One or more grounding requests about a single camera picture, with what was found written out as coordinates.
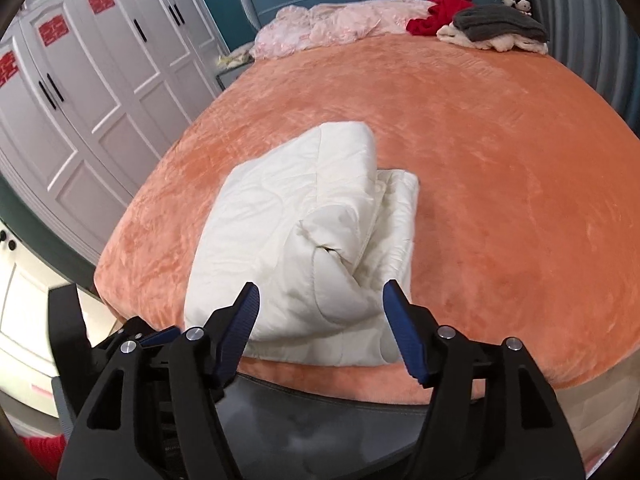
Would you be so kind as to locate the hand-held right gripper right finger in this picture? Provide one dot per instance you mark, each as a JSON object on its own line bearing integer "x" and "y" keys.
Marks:
{"x": 402, "y": 340}

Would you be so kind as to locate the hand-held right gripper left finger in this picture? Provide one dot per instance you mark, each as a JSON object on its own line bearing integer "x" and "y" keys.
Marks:
{"x": 235, "y": 340}

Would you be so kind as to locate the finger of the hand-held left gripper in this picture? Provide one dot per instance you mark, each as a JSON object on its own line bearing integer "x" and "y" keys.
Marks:
{"x": 160, "y": 336}
{"x": 65, "y": 315}

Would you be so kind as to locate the white quilted jacket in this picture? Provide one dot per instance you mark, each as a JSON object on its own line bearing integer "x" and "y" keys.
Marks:
{"x": 280, "y": 220}

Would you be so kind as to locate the white drawer cabinet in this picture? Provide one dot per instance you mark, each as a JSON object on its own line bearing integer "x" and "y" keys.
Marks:
{"x": 25, "y": 300}

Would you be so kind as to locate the orange plush blanket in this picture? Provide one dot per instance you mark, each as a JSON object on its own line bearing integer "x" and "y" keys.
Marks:
{"x": 500, "y": 160}

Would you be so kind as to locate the white panelled wardrobe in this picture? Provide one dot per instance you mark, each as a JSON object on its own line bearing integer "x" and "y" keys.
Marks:
{"x": 100, "y": 85}

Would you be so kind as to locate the grey nightstand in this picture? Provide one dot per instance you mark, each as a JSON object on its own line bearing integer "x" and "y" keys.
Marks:
{"x": 230, "y": 79}

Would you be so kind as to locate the white fluffy garment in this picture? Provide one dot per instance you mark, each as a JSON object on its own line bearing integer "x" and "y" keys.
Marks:
{"x": 500, "y": 44}

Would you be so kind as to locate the pink floral quilt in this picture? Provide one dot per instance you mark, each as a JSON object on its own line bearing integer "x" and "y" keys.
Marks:
{"x": 340, "y": 20}

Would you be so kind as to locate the red garment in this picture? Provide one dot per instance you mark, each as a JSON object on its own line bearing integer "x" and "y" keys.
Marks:
{"x": 440, "y": 15}

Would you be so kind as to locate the grey knitted garment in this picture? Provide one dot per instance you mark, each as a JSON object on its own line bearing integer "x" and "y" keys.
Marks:
{"x": 500, "y": 22}

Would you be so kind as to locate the black and white plush toy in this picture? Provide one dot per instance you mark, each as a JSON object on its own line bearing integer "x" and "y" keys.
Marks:
{"x": 515, "y": 0}

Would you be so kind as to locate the grey ribbed curtain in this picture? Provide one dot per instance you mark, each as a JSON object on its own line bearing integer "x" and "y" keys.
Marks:
{"x": 575, "y": 20}

